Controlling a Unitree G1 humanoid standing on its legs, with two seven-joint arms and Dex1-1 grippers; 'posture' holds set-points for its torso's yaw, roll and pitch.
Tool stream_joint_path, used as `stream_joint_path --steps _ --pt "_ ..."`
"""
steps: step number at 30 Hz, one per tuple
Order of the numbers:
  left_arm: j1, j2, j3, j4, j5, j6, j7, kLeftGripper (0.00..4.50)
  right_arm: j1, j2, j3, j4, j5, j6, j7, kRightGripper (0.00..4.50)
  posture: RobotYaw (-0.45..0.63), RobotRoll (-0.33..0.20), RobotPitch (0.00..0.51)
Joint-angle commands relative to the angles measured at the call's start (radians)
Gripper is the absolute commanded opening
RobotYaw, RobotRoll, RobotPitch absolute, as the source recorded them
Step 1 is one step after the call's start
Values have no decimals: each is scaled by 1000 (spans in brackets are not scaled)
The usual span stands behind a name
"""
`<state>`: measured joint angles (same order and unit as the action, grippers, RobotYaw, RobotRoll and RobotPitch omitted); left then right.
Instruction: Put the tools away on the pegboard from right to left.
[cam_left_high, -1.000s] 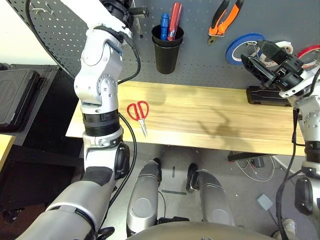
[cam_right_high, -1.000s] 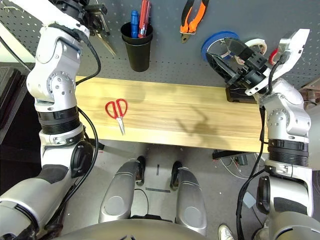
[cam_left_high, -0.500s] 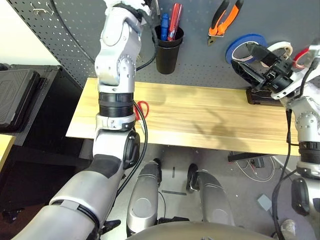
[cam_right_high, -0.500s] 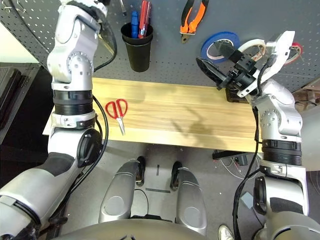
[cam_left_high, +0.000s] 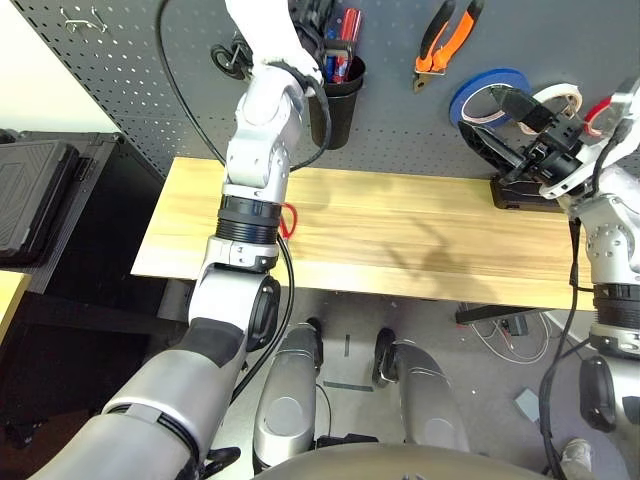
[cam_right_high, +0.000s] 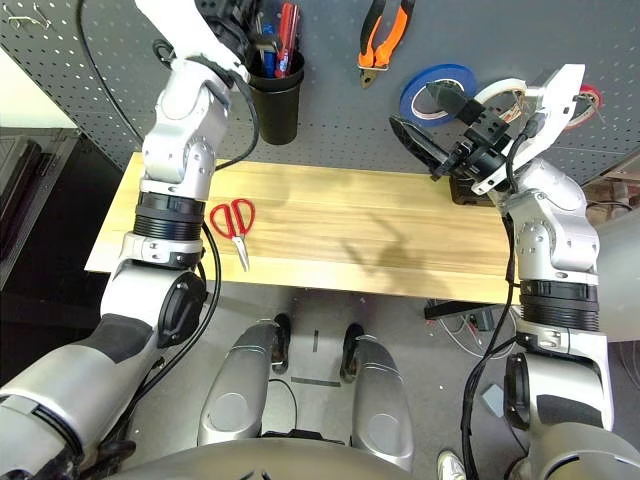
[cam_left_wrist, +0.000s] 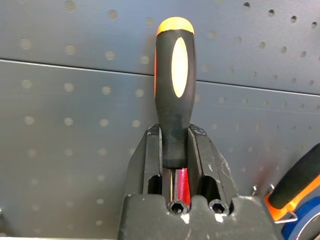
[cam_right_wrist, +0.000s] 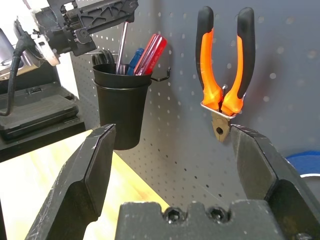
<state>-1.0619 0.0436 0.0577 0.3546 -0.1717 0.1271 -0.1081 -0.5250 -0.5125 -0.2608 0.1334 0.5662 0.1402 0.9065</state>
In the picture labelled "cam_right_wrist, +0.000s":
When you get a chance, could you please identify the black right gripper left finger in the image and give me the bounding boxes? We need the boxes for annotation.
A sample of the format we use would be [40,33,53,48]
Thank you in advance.
[24,123,117,240]

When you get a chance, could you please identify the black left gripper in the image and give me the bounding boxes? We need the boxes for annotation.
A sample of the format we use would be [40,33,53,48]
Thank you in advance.
[47,0,140,57]

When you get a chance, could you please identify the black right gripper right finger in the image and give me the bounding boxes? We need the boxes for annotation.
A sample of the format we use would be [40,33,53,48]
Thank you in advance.
[229,124,320,240]

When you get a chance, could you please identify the black orange screwdriver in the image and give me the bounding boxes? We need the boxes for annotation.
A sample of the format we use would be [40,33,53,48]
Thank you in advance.
[115,21,129,75]

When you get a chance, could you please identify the orange black pliers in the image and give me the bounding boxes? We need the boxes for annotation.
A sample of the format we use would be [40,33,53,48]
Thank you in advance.
[195,6,257,144]

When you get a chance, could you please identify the grey metal pegboard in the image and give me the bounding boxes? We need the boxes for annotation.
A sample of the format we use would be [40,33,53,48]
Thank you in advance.
[72,0,320,219]

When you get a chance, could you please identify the blue tape roll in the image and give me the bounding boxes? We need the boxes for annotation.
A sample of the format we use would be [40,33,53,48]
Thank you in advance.
[284,149,320,179]

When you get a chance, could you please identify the black plastic cup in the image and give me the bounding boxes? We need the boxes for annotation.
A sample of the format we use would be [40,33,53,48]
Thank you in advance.
[92,63,153,151]

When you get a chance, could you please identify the black plastic tool case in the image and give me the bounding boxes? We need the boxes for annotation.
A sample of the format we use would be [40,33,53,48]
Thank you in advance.
[0,82,80,144]

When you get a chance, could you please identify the black handled scissors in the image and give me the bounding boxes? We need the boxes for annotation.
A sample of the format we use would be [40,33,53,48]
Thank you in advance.
[91,48,117,67]

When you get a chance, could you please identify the blue handled screwdriver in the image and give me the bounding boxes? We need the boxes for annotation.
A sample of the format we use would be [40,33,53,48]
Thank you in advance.
[125,47,145,76]

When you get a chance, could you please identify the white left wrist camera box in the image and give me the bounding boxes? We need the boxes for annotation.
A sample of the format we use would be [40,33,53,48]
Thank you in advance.
[14,0,62,67]

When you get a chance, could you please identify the red clear handled screwdriver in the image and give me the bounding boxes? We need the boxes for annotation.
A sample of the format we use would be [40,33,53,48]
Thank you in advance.
[133,33,168,77]

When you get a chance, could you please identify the black wire cup holder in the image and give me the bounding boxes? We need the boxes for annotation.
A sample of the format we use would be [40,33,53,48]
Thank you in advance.
[92,66,172,92]

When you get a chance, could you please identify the wire pliers holder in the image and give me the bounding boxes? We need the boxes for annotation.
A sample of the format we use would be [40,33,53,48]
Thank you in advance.
[199,84,247,119]

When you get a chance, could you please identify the black left wrist camera cable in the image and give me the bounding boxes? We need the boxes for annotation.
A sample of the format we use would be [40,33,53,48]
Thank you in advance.
[0,32,29,117]

